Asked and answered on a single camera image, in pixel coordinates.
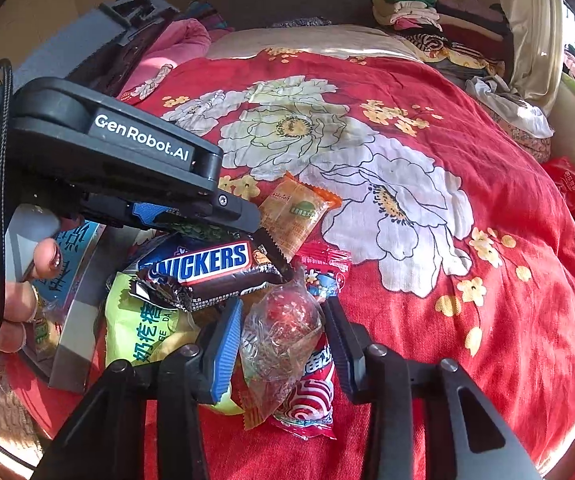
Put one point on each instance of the beige fuzzy cloth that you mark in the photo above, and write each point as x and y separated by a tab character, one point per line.
2	420

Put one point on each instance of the red swirl snack packet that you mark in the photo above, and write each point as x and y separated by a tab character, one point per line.
307	400

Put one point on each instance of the cream curtain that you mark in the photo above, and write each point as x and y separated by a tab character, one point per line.
532	35

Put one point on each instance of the clear red candy ball packet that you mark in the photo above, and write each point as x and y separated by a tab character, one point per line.
282	330

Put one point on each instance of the brown chocolate bar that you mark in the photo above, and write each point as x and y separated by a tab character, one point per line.
207	260

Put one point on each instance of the white crumpled cloth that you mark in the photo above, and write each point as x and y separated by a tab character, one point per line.
507	100

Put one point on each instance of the pile of folded clothes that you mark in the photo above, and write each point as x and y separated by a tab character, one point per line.
417	10

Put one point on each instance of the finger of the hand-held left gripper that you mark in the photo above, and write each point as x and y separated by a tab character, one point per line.
147	212
237	212

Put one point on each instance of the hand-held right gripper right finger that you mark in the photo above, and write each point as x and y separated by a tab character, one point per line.
340	355

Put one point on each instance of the pink quilt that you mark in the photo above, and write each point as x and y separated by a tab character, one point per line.
177	45

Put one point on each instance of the clear packet green label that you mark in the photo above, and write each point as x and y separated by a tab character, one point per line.
45	335

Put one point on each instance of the beige bedsheet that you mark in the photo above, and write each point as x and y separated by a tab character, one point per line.
317	40

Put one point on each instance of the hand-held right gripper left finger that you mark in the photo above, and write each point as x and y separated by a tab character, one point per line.
221	360

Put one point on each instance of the red floral blanket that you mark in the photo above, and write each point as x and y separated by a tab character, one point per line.
467	185

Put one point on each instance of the person's left hand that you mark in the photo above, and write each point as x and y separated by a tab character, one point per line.
17	300

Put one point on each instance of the green patterned snack packet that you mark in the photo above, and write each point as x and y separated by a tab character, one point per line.
202	231

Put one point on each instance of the yellow-green snack bag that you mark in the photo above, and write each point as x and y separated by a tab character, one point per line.
142	330

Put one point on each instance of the grey board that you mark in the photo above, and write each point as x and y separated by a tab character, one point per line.
52	50

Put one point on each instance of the blue patterned cloth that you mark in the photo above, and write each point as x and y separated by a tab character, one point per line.
207	15

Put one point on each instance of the red plastic bag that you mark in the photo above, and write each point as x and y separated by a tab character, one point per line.
567	185

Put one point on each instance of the grey metal tray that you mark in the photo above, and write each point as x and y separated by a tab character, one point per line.
82	320

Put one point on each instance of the small red candy packet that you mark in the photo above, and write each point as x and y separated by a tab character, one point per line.
325	267

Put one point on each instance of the orange snack packet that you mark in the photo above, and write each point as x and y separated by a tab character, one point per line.
292	215

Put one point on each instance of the black plastic stand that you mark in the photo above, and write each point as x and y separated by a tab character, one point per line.
132	15

